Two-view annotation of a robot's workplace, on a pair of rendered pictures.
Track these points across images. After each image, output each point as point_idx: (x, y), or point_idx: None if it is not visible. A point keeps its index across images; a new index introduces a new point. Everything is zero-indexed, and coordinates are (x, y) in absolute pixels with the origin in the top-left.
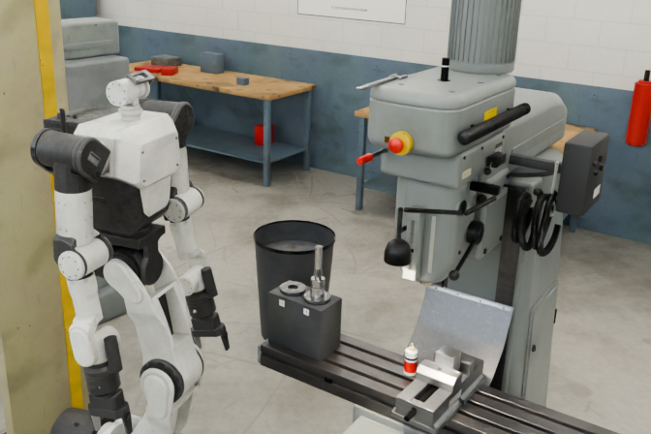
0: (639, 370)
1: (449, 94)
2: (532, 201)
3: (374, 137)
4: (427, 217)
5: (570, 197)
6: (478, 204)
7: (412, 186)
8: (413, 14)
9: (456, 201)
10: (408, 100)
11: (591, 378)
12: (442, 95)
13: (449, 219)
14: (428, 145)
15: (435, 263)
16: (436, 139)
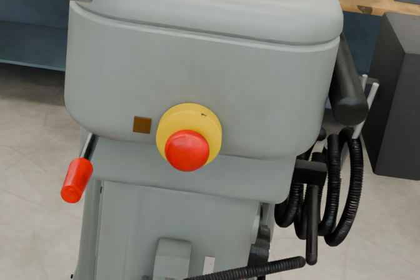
0: None
1: None
2: (324, 156)
3: (99, 118)
4: (194, 259)
5: (404, 149)
6: (313, 224)
7: (156, 198)
8: None
9: (254, 216)
10: (212, 20)
11: None
12: (304, 4)
13: (239, 255)
14: (266, 137)
15: None
16: (288, 120)
